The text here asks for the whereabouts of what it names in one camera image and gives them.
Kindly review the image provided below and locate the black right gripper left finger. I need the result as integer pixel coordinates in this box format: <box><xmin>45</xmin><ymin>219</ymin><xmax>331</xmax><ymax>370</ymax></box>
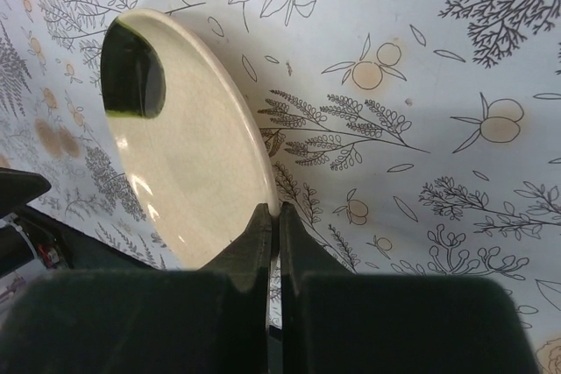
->
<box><xmin>1</xmin><ymin>204</ymin><xmax>273</xmax><ymax>373</ymax></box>

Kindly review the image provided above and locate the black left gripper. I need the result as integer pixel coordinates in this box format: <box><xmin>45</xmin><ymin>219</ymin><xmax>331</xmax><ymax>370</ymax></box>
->
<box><xmin>0</xmin><ymin>167</ymin><xmax>132</xmax><ymax>281</ymax></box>

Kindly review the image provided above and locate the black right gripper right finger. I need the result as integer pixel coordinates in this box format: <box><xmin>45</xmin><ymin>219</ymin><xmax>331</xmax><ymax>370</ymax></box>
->
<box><xmin>279</xmin><ymin>203</ymin><xmax>538</xmax><ymax>373</ymax></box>

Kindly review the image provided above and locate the cream plate with dark spot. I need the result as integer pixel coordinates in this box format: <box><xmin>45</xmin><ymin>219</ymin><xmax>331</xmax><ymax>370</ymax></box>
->
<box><xmin>100</xmin><ymin>9</ymin><xmax>280</xmax><ymax>269</ymax></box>

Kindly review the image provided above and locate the floral table mat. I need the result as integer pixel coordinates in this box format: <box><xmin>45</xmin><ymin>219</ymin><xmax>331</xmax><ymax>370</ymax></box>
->
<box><xmin>1</xmin><ymin>0</ymin><xmax>560</xmax><ymax>373</ymax></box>

